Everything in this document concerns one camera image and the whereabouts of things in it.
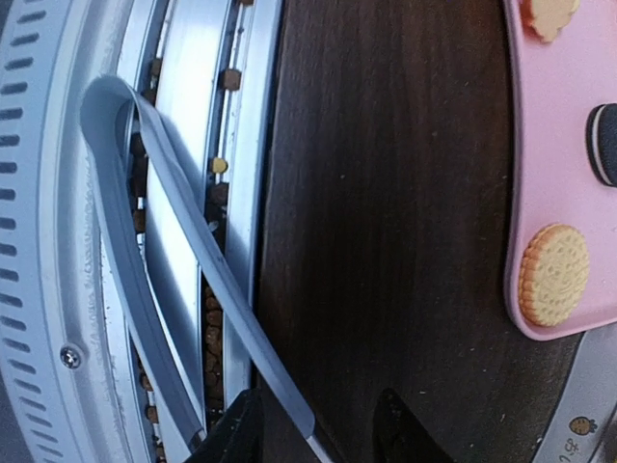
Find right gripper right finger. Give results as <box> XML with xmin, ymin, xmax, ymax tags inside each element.
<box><xmin>372</xmin><ymin>388</ymin><xmax>453</xmax><ymax>463</ymax></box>

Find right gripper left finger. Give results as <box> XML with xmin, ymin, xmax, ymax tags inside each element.
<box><xmin>185</xmin><ymin>389</ymin><xmax>264</xmax><ymax>463</ymax></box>

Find metal serving tongs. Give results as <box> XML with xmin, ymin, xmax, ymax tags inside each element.
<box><xmin>80</xmin><ymin>75</ymin><xmax>333</xmax><ymax>462</ymax></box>

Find white divided cookie tin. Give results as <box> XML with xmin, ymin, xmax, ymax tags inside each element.
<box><xmin>533</xmin><ymin>324</ymin><xmax>616</xmax><ymax>462</ymax></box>

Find round tan cookie bottom right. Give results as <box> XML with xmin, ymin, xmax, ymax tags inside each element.
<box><xmin>518</xmin><ymin>224</ymin><xmax>590</xmax><ymax>327</ymax></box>

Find pink plastic tray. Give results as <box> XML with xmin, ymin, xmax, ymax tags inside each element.
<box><xmin>504</xmin><ymin>1</ymin><xmax>616</xmax><ymax>341</ymax></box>

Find round cookie red mark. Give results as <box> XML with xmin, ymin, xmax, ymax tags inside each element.
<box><xmin>520</xmin><ymin>0</ymin><xmax>580</xmax><ymax>43</ymax></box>

